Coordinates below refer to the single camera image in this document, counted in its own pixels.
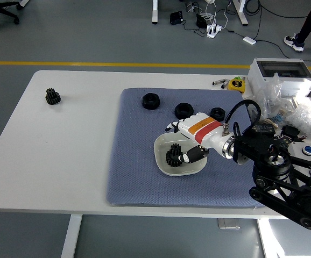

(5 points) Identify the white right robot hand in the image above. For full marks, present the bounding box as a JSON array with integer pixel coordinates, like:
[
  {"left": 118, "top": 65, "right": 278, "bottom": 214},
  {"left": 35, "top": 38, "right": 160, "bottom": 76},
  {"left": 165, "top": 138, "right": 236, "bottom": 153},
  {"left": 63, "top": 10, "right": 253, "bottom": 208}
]
[{"left": 165, "top": 112, "right": 234, "bottom": 164}]

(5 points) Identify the large black gear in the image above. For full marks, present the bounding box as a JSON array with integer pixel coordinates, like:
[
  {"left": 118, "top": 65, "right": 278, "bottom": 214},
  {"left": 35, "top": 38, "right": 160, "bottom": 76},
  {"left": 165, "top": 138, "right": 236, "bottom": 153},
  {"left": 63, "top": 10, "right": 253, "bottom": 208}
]
[{"left": 165, "top": 149, "right": 183, "bottom": 169}]

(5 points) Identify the small black hex nut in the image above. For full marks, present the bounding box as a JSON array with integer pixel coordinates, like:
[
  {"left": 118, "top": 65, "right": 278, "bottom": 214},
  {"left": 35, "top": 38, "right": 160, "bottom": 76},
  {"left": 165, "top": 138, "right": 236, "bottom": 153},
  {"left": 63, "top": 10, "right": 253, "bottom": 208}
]
[{"left": 210, "top": 107, "right": 226, "bottom": 121}]

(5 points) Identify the large black hex nut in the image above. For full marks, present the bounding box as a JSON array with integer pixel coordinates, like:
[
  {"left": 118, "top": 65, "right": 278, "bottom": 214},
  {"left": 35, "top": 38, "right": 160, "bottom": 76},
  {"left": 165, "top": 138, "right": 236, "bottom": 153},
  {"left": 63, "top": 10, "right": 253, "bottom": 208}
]
[
  {"left": 142, "top": 92, "right": 161, "bottom": 110},
  {"left": 174, "top": 102, "right": 194, "bottom": 119}
]

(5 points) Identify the grey table control box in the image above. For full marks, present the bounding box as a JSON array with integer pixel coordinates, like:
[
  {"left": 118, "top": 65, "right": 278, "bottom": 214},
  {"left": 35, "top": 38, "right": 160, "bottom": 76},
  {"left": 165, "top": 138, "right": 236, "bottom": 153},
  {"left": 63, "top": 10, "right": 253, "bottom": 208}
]
[{"left": 217, "top": 218, "right": 241, "bottom": 230}]

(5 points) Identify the white push-button box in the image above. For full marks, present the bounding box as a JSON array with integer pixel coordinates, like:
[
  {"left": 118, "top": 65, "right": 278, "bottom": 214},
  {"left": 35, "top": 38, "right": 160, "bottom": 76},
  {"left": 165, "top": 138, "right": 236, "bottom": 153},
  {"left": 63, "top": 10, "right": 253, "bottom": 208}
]
[{"left": 289, "top": 141, "right": 311, "bottom": 163}]

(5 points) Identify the black power adapter box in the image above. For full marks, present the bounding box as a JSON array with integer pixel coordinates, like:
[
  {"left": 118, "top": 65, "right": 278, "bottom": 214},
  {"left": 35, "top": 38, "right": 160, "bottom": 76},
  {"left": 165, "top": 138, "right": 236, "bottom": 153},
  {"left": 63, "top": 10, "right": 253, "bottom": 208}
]
[{"left": 169, "top": 11, "right": 183, "bottom": 25}]

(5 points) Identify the white square dish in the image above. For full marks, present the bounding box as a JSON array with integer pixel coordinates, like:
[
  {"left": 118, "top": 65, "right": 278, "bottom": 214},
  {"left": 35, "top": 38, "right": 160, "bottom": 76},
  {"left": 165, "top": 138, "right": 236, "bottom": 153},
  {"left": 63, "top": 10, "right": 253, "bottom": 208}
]
[{"left": 154, "top": 131, "right": 208, "bottom": 177}]

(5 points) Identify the yellow tape measure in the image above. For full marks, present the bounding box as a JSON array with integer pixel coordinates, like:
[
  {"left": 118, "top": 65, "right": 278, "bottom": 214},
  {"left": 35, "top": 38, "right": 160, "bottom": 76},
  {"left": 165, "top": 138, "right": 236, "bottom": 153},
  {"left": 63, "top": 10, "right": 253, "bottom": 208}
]
[{"left": 228, "top": 77, "right": 246, "bottom": 94}]

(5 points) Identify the black digital meter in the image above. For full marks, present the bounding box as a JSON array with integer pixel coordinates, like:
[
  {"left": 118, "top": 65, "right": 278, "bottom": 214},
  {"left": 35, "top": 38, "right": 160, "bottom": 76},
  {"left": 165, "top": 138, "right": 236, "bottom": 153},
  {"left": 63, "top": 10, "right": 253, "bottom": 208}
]
[{"left": 252, "top": 123, "right": 279, "bottom": 135}]

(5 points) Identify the blue-grey textured mat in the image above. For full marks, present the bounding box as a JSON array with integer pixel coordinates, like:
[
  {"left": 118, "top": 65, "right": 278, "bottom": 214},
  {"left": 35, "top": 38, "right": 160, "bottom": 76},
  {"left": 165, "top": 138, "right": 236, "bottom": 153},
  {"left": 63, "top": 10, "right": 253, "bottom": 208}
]
[{"left": 106, "top": 88, "right": 272, "bottom": 207}]

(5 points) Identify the clear plastic bag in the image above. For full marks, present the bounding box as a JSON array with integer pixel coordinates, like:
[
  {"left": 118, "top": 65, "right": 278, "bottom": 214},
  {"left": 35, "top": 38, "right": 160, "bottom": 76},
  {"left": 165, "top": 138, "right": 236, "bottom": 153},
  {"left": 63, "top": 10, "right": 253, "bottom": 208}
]
[{"left": 248, "top": 73, "right": 284, "bottom": 120}]

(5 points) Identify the small black device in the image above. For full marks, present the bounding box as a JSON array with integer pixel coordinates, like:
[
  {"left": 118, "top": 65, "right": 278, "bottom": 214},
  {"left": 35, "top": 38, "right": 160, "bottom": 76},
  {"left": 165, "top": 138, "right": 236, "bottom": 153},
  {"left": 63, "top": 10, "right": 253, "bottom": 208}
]
[{"left": 281, "top": 125, "right": 301, "bottom": 140}]

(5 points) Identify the white power strip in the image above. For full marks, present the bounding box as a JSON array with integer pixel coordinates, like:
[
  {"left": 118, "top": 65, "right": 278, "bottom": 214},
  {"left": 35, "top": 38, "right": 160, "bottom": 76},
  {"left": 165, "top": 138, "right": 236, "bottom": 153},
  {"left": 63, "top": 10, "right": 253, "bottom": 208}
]
[{"left": 206, "top": 24, "right": 223, "bottom": 38}]

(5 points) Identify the black charger block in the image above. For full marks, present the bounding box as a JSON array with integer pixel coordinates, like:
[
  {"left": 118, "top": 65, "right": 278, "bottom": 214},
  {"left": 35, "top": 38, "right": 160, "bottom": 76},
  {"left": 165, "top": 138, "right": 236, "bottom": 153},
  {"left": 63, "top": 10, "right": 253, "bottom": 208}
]
[{"left": 195, "top": 13, "right": 208, "bottom": 28}]

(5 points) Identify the white desk leg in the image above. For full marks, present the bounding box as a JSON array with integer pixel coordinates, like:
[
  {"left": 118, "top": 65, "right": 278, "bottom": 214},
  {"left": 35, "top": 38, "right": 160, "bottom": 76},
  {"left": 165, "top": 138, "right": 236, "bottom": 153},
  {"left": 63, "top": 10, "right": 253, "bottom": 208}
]
[
  {"left": 152, "top": 0, "right": 160, "bottom": 25},
  {"left": 232, "top": 0, "right": 250, "bottom": 26}
]

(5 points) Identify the white low platform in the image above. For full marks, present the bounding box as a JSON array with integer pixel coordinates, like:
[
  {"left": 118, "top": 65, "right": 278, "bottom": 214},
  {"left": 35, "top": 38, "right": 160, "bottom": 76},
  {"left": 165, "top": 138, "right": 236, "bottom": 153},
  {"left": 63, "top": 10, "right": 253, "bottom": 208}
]
[{"left": 257, "top": 218, "right": 311, "bottom": 258}]

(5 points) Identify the black stacked double gear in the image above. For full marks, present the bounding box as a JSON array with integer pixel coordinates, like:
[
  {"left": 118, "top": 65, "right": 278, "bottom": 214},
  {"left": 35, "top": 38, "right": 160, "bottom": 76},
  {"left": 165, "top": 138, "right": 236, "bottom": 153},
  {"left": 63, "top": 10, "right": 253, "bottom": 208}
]
[{"left": 45, "top": 88, "right": 61, "bottom": 106}]

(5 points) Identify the person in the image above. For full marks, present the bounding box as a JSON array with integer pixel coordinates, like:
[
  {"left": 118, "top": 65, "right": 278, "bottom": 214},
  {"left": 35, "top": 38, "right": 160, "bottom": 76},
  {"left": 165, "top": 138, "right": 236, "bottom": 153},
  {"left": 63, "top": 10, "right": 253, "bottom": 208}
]
[{"left": 284, "top": 0, "right": 311, "bottom": 53}]

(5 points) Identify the white table leg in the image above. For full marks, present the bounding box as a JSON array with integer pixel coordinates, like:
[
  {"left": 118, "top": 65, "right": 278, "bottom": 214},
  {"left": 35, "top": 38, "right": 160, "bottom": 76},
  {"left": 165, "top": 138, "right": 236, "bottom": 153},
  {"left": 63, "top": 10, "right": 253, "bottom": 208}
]
[{"left": 60, "top": 214, "right": 83, "bottom": 258}]

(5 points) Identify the grey electrical enclosure box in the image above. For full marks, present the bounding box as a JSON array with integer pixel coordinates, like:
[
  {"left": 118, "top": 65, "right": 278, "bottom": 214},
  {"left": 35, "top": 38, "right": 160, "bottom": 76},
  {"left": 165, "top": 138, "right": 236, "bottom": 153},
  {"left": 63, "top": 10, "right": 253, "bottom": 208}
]
[{"left": 246, "top": 58, "right": 311, "bottom": 102}]

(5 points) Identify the black floor cable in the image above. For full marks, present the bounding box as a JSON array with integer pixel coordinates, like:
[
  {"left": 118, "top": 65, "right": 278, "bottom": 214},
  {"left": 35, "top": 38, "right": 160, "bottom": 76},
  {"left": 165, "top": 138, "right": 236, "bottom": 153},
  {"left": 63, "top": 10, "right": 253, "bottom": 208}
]
[{"left": 255, "top": 39, "right": 292, "bottom": 59}]

